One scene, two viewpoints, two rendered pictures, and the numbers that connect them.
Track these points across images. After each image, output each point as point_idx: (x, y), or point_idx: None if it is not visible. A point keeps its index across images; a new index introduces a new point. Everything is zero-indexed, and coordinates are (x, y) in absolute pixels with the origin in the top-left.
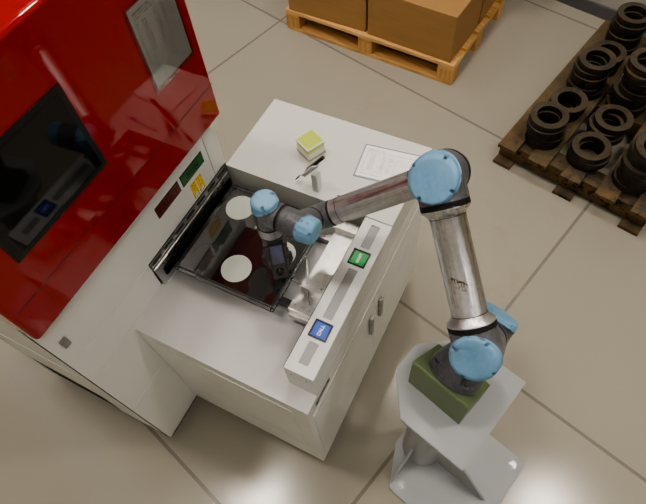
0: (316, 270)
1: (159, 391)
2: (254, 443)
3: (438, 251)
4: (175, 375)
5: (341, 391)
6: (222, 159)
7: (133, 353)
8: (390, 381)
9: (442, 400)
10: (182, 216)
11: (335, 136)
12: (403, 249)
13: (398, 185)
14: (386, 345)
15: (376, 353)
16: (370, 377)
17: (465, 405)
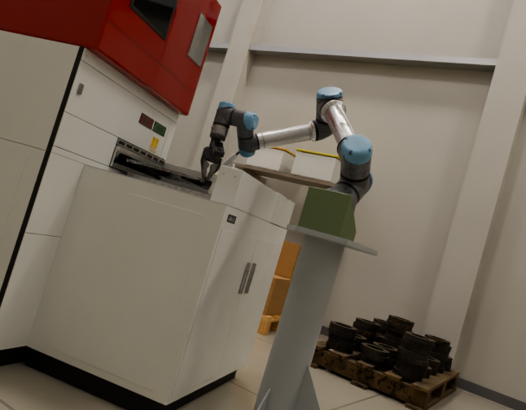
0: None
1: (37, 260)
2: (76, 399)
3: (331, 118)
4: (48, 272)
5: (217, 296)
6: (165, 155)
7: (69, 180)
8: (229, 409)
9: (328, 213)
10: (141, 146)
11: None
12: (266, 265)
13: (301, 125)
14: (223, 395)
15: (213, 395)
16: (208, 403)
17: (348, 194)
